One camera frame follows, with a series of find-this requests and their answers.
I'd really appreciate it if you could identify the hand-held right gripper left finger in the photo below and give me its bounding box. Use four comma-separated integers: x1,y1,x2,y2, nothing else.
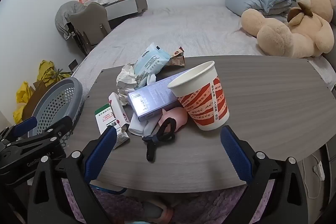
28,126,118,224

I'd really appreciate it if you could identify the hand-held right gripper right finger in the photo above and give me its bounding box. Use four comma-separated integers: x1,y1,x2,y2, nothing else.
220,125,309,224

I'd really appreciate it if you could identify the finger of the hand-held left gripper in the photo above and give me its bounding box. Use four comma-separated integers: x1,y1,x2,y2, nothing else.
5,116,73,156
0,116,38,144

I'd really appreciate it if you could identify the grey-blue plastic basket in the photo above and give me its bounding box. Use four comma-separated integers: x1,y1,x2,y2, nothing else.
22,77,84,153

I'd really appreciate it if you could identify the red striped paper cup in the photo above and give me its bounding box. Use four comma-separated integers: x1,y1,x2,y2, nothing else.
167,61,230,131

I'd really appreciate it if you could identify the purple cardboard box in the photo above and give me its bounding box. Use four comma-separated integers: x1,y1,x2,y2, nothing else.
128,68,200,122

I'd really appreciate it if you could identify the pink pig toy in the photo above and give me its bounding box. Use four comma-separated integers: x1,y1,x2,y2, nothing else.
160,106,188,132

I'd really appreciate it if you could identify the brown cardboard box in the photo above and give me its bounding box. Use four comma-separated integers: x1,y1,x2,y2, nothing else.
22,80,48,120

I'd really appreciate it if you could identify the white green medicine box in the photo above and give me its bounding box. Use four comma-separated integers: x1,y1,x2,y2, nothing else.
94,103,130,149

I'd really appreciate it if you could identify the small white red box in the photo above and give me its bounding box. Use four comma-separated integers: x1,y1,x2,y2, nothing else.
108,92,130,125

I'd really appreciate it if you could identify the grey pink slipper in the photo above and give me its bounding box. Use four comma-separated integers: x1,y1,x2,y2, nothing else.
123,200,175,224

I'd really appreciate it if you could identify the crumpled white paper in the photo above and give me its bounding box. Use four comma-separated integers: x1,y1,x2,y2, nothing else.
116,63,139,106

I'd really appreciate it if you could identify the light blue wipes pack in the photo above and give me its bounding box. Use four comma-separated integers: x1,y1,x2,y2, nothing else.
133,42,171,89

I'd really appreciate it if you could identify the beige grey chair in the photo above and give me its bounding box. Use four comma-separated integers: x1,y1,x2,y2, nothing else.
69,2,112,55

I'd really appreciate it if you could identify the grey cloth bundle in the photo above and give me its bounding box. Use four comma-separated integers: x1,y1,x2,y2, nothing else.
55,0,87,41

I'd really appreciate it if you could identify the brown snack wrapper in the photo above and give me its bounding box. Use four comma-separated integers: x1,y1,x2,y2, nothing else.
168,47,185,67

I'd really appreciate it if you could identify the beige teddy bear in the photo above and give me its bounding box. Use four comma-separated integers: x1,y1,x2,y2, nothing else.
241,0,336,59

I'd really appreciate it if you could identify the white grey desk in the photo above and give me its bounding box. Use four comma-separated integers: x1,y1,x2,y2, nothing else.
101,0,149,22

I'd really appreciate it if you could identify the bed with grey sheet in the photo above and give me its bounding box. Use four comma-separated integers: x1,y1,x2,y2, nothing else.
71,0,336,88

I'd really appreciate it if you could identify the black hair tie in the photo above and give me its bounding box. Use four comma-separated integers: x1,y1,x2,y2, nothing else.
142,118,176,161

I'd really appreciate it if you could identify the white charger cable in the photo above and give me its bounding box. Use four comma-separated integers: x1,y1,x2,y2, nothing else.
302,156,326,199

